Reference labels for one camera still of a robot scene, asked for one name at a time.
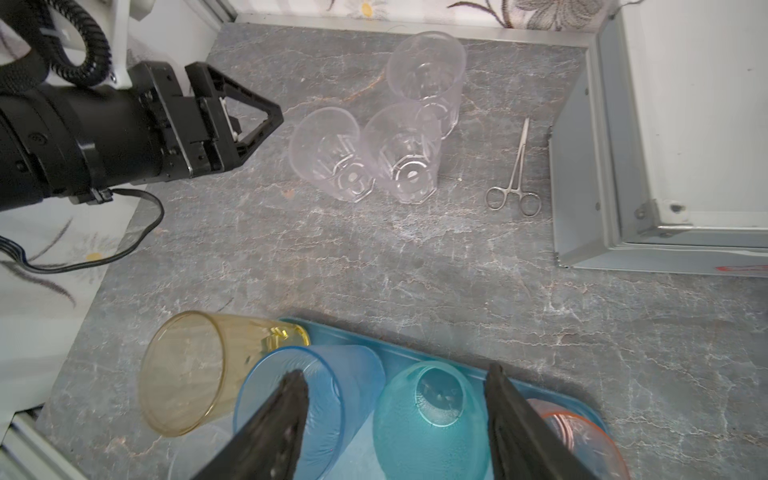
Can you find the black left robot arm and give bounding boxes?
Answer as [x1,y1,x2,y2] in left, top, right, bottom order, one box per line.
[1,61,283,211]

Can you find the black corrugated cable conduit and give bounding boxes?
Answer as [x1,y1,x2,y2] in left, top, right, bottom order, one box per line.
[0,0,113,94]

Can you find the pink plastic cup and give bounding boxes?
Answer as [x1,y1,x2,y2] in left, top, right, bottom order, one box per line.
[528,399,630,480]

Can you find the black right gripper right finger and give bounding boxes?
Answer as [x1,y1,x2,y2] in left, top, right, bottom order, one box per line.
[484,362,596,480]

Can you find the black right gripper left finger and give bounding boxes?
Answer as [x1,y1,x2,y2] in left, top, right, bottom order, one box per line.
[194,370,309,480]

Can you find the blue plastic cup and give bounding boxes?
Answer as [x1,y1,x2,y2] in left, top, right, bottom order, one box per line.
[233,345,386,479]

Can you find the teal plastic cup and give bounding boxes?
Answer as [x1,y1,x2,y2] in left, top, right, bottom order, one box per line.
[373,361,490,479]

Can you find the silver aluminium first aid case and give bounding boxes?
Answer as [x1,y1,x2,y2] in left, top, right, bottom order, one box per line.
[548,1,767,278]

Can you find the yellow plastic cup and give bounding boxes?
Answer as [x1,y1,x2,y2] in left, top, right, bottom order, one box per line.
[138,310,311,437]

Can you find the silver surgical forceps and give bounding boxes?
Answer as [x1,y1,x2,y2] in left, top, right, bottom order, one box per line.
[484,117,542,218]

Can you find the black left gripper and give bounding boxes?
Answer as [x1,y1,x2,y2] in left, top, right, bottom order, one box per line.
[38,62,283,192]

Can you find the clear faceted glass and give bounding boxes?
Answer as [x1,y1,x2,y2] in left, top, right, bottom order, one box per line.
[361,102,442,205]
[386,31,467,139]
[288,107,375,203]

